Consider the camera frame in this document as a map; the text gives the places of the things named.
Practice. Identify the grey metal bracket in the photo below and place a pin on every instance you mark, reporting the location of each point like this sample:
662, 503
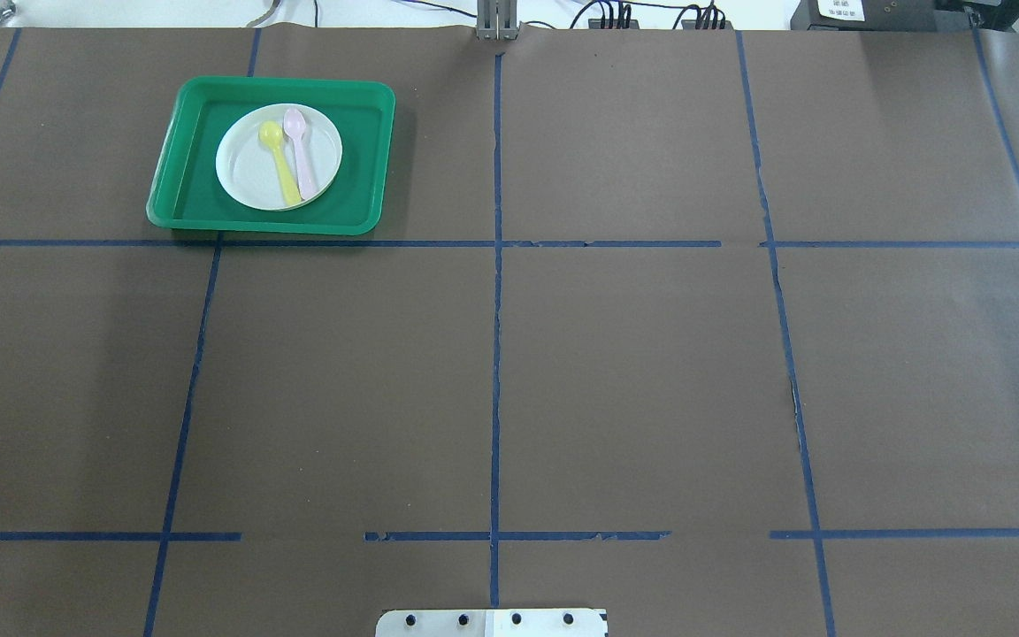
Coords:
497, 20

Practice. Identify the black device with label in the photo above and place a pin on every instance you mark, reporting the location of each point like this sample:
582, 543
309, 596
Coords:
880, 16

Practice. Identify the yellow plastic spoon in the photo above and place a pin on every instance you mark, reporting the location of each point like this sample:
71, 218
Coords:
271, 135

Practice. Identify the black cable connector left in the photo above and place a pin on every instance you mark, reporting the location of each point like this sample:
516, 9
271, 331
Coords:
614, 16

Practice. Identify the green plastic tray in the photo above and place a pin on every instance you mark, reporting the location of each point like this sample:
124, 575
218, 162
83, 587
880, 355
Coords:
186, 194

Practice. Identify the black cable connector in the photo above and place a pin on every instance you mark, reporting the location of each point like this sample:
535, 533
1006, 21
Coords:
614, 16
707, 17

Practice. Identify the white round plate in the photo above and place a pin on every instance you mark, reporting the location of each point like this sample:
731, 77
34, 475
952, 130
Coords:
244, 165

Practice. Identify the white metal mounting plate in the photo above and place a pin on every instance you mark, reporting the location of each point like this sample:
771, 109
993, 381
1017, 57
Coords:
494, 622

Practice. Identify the black cable connector right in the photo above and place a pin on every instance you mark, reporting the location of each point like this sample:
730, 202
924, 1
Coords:
707, 17

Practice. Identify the pink plastic spoon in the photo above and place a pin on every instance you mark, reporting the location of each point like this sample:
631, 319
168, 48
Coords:
296, 128

